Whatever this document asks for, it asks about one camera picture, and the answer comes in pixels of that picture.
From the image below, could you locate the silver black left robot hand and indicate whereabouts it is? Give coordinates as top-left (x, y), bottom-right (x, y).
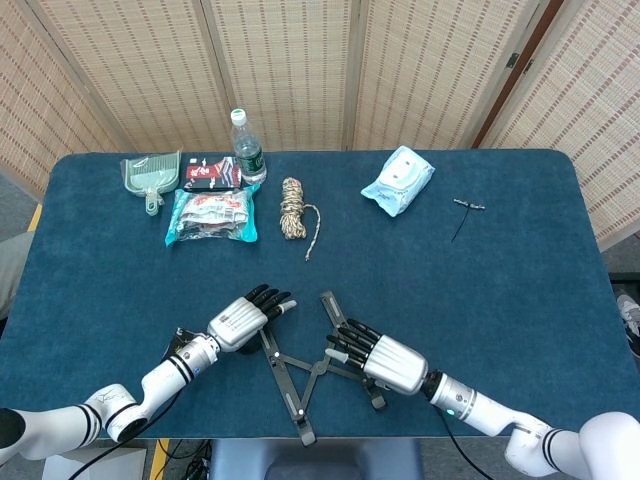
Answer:
top-left (205, 283), bottom-right (298, 354)

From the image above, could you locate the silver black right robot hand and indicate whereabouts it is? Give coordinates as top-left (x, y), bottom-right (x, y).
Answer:
top-left (325, 318), bottom-right (431, 396)

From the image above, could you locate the black folding stand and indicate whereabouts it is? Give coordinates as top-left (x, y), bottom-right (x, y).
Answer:
top-left (257, 290), bottom-right (389, 447)

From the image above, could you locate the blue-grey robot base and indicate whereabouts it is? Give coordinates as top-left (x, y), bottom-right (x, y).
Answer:
top-left (209, 438), bottom-right (424, 480)

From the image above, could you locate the black box with gold characters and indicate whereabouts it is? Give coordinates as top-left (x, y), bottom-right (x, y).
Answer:
top-left (167, 326), bottom-right (194, 359)

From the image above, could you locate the blue table cloth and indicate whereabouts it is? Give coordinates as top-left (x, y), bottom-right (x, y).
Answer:
top-left (0, 148), bottom-right (640, 441)

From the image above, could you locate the teal snack bag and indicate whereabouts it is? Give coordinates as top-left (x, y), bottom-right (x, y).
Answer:
top-left (163, 183), bottom-right (262, 247)

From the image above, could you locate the red and black snack packet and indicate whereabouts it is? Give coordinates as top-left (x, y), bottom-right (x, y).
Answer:
top-left (183, 155), bottom-right (245, 192)

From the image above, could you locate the clear water bottle green label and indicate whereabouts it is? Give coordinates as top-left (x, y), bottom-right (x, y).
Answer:
top-left (229, 108), bottom-right (269, 186)

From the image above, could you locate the pale green plastic dustpan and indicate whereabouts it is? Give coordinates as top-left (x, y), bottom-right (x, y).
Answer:
top-left (119, 149), bottom-right (184, 217)

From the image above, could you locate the light blue wet wipes pack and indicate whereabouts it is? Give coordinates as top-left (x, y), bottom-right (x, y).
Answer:
top-left (360, 145), bottom-right (436, 218)

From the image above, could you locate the white box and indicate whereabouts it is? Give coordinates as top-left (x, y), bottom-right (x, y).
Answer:
top-left (42, 449), bottom-right (149, 480)

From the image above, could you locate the grey sneaker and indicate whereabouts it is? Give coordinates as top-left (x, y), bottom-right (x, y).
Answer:
top-left (617, 293), bottom-right (640, 359)

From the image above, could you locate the bamboo folding screen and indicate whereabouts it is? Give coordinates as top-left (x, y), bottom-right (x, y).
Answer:
top-left (0, 0), bottom-right (640, 251)

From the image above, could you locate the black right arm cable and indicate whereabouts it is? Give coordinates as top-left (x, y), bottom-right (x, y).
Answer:
top-left (439, 409), bottom-right (494, 480)

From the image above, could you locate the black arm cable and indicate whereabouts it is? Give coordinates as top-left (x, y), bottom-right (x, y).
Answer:
top-left (439, 409), bottom-right (494, 480)
top-left (64, 419), bottom-right (166, 480)

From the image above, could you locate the beige braided rope bundle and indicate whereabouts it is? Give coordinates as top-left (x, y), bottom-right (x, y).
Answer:
top-left (278, 176), bottom-right (323, 262)

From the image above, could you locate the floor cable bundle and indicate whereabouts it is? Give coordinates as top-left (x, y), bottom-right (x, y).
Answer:
top-left (167, 439), bottom-right (214, 480)

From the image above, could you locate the metal T-handle corkscrew tool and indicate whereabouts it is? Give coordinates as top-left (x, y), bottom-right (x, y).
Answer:
top-left (450, 197), bottom-right (487, 245)

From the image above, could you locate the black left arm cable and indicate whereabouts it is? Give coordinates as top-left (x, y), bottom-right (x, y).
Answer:
top-left (64, 419), bottom-right (166, 480)

